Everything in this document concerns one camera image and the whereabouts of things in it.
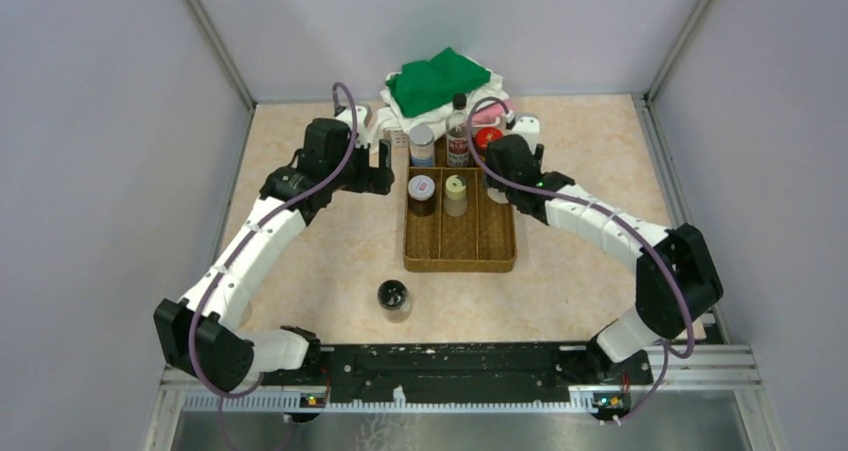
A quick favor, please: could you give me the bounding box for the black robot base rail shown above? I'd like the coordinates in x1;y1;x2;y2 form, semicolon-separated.
262;342;654;405

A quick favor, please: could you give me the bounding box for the black cap squeeze bottle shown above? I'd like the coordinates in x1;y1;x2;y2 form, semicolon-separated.
486;183;510;205

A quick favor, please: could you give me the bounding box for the yellow cap clear bottle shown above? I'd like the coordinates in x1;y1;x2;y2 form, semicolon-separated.
443;174;468;217

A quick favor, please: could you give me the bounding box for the red lid chili sauce jar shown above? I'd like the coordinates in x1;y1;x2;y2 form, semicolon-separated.
474;126;503;154

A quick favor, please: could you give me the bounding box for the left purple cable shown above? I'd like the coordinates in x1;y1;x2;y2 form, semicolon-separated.
188;81;360;451

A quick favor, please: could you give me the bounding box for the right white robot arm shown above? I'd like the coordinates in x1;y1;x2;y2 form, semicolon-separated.
484;135;724;383

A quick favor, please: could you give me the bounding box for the black lid pepper shaker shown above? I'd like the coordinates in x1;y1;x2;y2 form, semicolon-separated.
377;280;412;323

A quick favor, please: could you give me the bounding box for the pink cloth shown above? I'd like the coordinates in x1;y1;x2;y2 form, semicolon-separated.
466;98;517;128

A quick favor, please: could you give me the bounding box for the dark bottle red white label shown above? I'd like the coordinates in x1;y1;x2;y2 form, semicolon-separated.
445;94;470;167

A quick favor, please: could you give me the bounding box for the green folded cloth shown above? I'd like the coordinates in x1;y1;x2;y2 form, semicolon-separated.
385;47;490;116

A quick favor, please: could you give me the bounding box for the silver lid spice jar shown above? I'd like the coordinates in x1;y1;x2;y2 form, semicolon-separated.
408;124;435;167

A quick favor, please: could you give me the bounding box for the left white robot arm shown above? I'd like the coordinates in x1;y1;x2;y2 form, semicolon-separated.
153;118;395;399

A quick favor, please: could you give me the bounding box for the woven bamboo divided tray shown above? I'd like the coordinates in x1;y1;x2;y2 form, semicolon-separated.
403;138;517;273

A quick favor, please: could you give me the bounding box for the white lid brown sauce jar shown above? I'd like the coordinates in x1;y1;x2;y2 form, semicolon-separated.
407;175;436;217

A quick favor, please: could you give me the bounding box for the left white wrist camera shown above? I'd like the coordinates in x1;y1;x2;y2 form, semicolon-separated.
334;103;373;149

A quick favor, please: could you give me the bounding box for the white cloth pile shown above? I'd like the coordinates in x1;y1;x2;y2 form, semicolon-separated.
368;67;511;145

